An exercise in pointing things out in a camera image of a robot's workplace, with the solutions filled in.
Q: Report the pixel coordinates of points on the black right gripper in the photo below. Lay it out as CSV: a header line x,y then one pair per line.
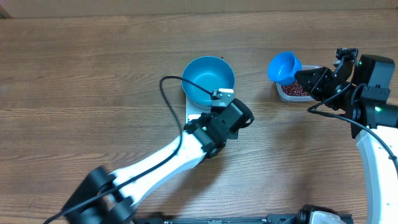
x,y
319,77

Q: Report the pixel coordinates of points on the red adzuki beans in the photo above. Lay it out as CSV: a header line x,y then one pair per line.
x,y
294,89

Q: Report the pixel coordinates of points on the white digital kitchen scale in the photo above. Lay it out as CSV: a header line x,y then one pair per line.
x,y
194,109

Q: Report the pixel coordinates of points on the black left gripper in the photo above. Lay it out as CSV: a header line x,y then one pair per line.
x,y
206,117

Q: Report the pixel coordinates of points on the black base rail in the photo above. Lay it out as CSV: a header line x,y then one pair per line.
x,y
270,219

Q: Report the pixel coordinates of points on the teal round bowl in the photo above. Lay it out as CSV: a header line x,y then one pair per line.
x,y
210,73

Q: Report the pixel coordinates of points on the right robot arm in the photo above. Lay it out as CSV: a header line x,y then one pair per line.
x,y
357,92

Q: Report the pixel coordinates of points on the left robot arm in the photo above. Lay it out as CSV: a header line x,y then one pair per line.
x,y
113,197

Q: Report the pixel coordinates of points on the blue plastic measuring scoop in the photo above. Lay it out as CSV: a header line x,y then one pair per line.
x,y
283,67

